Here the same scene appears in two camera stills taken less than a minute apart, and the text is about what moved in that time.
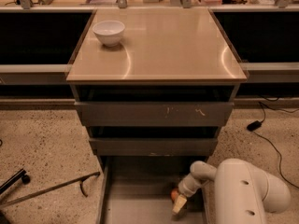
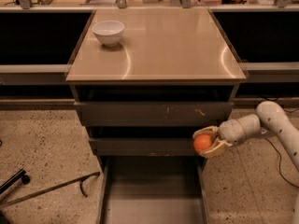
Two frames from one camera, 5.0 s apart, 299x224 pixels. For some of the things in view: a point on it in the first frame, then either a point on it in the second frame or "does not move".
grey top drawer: x=153 y=113 does not move
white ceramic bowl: x=108 y=32 does not move
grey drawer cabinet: x=153 y=105 does not move
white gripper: x=187 y=189 → x=230 y=131
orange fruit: x=174 y=194 → x=202 y=143
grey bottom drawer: x=136 y=189 does not move
